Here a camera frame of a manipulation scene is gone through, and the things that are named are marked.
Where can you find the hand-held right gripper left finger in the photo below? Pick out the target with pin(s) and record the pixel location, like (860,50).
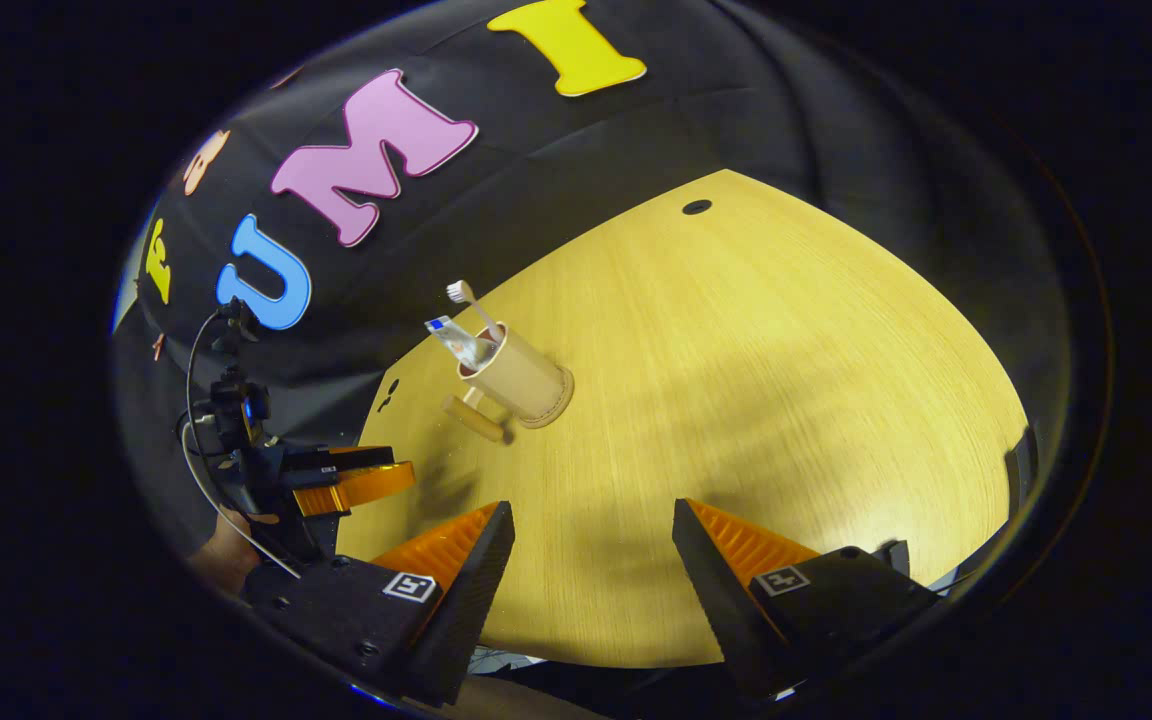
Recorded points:
(476,590)

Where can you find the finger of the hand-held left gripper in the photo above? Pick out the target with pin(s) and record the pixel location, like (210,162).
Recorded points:
(336,460)
(366,485)

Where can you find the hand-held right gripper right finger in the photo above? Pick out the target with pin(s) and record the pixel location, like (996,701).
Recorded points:
(711,590)

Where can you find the white toothpaste tube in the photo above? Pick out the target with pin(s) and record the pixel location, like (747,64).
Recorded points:
(461,340)

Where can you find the white toothbrush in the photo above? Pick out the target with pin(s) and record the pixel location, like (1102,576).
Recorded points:
(466,300)

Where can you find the wooden desktop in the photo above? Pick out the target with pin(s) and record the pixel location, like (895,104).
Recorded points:
(736,400)

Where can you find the red cloth clip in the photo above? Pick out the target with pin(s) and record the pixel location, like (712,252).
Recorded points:
(158,347)

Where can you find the black backdrop cloth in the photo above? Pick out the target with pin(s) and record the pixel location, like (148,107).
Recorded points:
(736,130)

